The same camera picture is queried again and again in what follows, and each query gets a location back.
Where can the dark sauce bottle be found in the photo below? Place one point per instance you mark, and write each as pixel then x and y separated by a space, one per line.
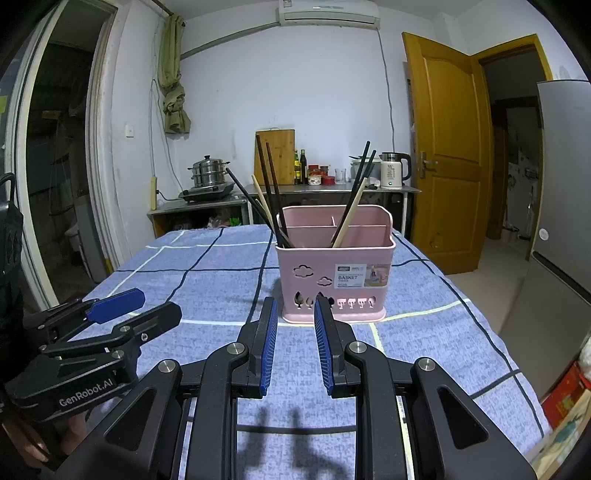
pixel 303 166

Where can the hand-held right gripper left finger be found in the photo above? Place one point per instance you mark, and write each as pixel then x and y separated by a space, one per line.
pixel 268 350

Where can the group of black chopsticks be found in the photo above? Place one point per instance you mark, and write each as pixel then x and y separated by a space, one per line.
pixel 563 184

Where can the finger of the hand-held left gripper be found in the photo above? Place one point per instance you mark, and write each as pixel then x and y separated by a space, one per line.
pixel 147 321
pixel 115 304

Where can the red cardboard box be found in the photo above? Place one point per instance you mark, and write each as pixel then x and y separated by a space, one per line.
pixel 565 397

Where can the clear drinking glass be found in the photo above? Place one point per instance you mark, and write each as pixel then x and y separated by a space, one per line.
pixel 340 176

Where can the steel steamer pot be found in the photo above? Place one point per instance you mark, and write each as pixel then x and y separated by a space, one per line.
pixel 207 173

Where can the white electric kettle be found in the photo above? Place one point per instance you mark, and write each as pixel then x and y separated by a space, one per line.
pixel 391 175

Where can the black chopstick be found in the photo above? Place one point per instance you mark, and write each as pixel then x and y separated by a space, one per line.
pixel 364 174
pixel 277 194
pixel 352 184
pixel 251 199
pixel 268 184

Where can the wooden cutting board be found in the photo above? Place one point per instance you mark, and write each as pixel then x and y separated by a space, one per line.
pixel 284 157

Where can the white doorway frame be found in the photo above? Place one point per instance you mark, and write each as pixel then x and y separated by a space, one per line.
pixel 104 138

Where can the small red container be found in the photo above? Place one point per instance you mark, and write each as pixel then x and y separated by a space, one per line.
pixel 328 181

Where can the yellow wooden door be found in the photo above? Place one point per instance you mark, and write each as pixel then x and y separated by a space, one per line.
pixel 448 138

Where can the beige power strip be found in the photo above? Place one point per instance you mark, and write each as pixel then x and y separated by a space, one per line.
pixel 155 194

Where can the olive oil bottle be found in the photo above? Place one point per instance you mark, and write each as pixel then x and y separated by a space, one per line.
pixel 297 168

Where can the green knotted curtain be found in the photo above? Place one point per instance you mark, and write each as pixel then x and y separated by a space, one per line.
pixel 173 106

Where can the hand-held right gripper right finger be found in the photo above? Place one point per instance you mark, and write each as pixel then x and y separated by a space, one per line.
pixel 323 350

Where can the steel kitchen counter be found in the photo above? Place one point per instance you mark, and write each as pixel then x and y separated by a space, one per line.
pixel 300 188

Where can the pink plastic utensil basket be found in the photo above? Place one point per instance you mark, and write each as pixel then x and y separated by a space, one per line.
pixel 332 277

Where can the person's left hand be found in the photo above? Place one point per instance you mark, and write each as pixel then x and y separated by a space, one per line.
pixel 64 431

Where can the white dish container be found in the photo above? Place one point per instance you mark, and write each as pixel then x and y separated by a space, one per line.
pixel 354 162

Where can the red lidded jar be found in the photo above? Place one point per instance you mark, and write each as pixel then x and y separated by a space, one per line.
pixel 314 176

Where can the blue checked tablecloth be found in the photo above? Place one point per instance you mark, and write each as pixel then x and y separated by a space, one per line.
pixel 207 277

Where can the white air conditioner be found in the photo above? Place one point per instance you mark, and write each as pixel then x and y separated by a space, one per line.
pixel 328 14

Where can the beige wooden chopstick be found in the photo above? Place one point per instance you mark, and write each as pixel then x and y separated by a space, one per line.
pixel 344 226
pixel 262 198

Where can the yellow door frame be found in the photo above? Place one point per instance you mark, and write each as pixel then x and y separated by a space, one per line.
pixel 508 45

